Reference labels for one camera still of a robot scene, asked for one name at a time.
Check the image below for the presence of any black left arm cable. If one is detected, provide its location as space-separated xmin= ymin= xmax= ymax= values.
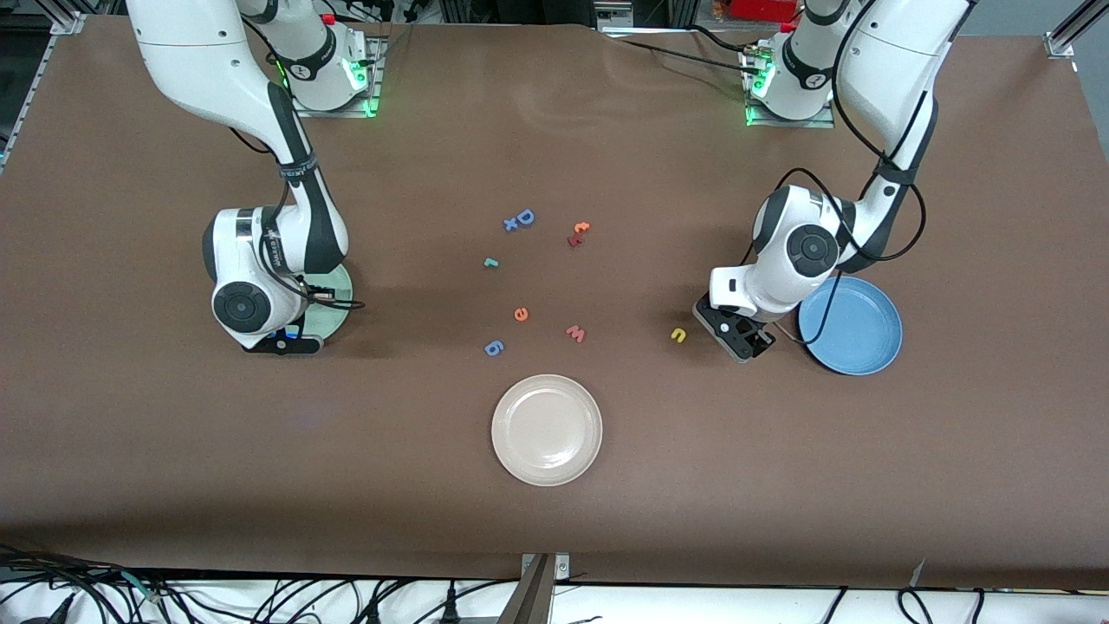
xmin=741 ymin=0 xmax=928 ymax=348

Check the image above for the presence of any aluminium post with bracket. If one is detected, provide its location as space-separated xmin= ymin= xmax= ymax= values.
xmin=496 ymin=553 xmax=571 ymax=624

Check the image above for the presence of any aluminium frame profile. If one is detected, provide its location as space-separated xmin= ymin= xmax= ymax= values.
xmin=17 ymin=0 xmax=96 ymax=105
xmin=1044 ymin=0 xmax=1109 ymax=60

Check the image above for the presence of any looped black cable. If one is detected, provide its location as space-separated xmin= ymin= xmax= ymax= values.
xmin=896 ymin=588 xmax=938 ymax=624

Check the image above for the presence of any blue plate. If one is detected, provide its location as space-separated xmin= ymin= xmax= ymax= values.
xmin=797 ymin=276 xmax=904 ymax=376

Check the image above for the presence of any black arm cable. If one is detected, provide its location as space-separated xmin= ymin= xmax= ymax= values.
xmin=227 ymin=126 xmax=366 ymax=311
xmin=741 ymin=0 xmax=928 ymax=348

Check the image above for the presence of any brown table cover sheet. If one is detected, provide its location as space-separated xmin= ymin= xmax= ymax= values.
xmin=0 ymin=16 xmax=1109 ymax=590

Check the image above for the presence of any beige plate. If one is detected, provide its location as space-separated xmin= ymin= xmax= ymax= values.
xmin=490 ymin=374 xmax=604 ymax=488

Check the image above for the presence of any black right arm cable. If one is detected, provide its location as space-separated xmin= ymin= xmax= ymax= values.
xmin=227 ymin=126 xmax=366 ymax=311

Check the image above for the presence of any pale green plate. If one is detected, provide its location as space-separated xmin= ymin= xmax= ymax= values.
xmin=299 ymin=263 xmax=354 ymax=339

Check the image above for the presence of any black cable on table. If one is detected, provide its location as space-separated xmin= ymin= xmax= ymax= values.
xmin=617 ymin=24 xmax=763 ymax=79

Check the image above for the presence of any red box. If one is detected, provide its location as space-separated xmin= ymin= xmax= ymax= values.
xmin=726 ymin=0 xmax=800 ymax=23

